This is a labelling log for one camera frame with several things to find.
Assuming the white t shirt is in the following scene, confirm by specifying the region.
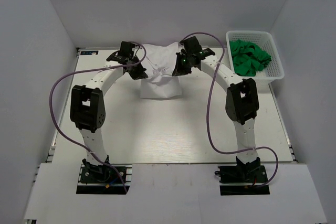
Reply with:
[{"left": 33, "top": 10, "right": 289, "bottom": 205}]
[{"left": 140, "top": 42, "right": 182, "bottom": 99}]

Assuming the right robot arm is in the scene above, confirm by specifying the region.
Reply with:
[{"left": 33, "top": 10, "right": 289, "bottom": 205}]
[{"left": 173, "top": 36, "right": 260, "bottom": 182}]

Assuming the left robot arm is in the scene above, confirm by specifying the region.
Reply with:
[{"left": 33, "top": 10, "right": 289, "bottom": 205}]
[{"left": 70, "top": 56, "right": 148, "bottom": 182}]

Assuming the green t shirt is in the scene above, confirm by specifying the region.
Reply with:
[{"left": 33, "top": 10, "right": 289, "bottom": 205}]
[{"left": 229, "top": 40, "right": 272, "bottom": 77}]

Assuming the blue label sticker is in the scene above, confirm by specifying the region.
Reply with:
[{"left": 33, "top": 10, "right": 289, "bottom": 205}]
[{"left": 80, "top": 50, "right": 99, "bottom": 56}]

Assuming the white plastic basket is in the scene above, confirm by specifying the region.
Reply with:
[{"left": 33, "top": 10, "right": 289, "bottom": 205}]
[{"left": 226, "top": 30, "right": 284, "bottom": 84}]

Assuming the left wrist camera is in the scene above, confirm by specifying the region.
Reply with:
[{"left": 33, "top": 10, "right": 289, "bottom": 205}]
[{"left": 106, "top": 41, "right": 140, "bottom": 65}]

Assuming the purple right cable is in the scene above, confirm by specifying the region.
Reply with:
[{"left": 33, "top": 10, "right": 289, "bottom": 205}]
[{"left": 180, "top": 32, "right": 279, "bottom": 188}]

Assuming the purple cable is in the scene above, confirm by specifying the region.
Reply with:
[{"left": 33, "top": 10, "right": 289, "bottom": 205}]
[
  {"left": 49, "top": 41, "right": 147, "bottom": 193},
  {"left": 180, "top": 32, "right": 279, "bottom": 188}
]

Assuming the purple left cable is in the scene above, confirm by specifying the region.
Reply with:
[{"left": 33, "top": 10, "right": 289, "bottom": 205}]
[{"left": 49, "top": 41, "right": 147, "bottom": 193}]

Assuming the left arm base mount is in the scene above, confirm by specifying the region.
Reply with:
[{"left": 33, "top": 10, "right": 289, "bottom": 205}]
[{"left": 76, "top": 165, "right": 132, "bottom": 195}]

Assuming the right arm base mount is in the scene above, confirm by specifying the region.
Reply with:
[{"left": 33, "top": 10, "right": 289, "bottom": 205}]
[{"left": 214, "top": 165, "right": 270, "bottom": 196}]

